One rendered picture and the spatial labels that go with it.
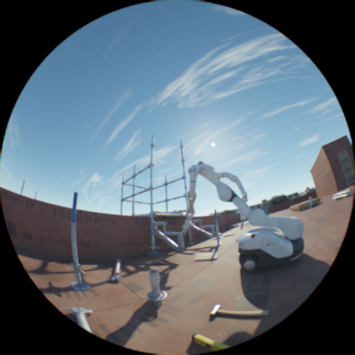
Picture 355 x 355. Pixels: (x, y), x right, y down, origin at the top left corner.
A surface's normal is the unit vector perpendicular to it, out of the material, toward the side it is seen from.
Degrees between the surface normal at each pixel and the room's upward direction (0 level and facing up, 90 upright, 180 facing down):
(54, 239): 90
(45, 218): 90
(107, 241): 90
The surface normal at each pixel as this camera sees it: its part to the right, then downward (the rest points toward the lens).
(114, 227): 0.74, -0.29
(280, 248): -0.68, -0.22
